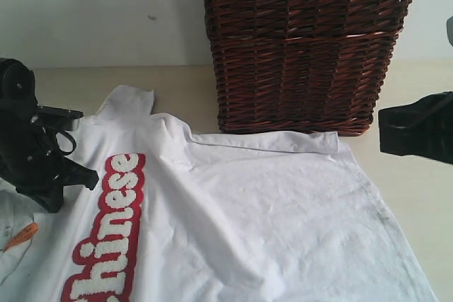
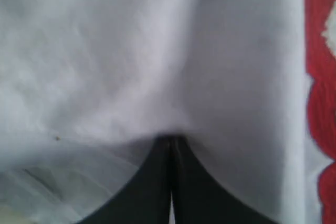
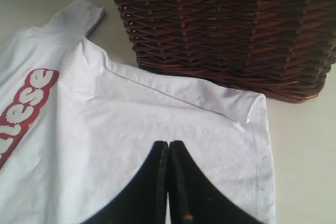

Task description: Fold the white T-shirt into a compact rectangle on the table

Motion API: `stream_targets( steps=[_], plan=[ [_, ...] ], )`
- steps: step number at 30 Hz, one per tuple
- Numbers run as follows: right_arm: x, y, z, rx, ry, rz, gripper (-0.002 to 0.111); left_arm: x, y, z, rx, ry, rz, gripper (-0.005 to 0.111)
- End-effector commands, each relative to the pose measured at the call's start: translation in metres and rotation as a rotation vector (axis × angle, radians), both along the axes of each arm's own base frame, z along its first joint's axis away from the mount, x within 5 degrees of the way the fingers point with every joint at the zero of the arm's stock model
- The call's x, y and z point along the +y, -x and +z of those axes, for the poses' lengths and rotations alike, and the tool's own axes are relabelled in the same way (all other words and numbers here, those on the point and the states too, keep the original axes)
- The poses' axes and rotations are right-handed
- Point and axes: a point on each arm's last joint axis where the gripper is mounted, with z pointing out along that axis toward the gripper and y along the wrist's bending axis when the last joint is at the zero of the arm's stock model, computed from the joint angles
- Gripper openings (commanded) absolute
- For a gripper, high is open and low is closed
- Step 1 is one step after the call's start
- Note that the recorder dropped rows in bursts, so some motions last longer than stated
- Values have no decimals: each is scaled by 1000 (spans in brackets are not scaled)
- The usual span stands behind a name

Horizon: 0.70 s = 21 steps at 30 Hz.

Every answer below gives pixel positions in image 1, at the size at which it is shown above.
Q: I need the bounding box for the white t-shirt red print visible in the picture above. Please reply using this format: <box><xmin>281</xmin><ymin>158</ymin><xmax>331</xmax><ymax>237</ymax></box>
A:
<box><xmin>0</xmin><ymin>84</ymin><xmax>440</xmax><ymax>302</ymax></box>

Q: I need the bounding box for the dark brown wicker basket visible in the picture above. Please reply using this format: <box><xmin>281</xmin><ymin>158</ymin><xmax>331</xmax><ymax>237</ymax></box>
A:
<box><xmin>204</xmin><ymin>0</ymin><xmax>412</xmax><ymax>137</ymax></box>

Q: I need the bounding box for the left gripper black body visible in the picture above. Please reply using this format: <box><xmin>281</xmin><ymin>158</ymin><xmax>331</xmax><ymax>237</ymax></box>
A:
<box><xmin>1</xmin><ymin>107</ymin><xmax>98</xmax><ymax>213</ymax></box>

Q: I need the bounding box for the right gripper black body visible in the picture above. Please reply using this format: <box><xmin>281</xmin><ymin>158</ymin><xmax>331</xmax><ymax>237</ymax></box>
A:
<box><xmin>378</xmin><ymin>91</ymin><xmax>452</xmax><ymax>164</ymax></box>

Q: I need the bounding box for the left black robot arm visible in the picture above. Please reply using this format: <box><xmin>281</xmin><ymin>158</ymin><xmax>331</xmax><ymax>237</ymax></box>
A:
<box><xmin>1</xmin><ymin>58</ymin><xmax>99</xmax><ymax>213</ymax></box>

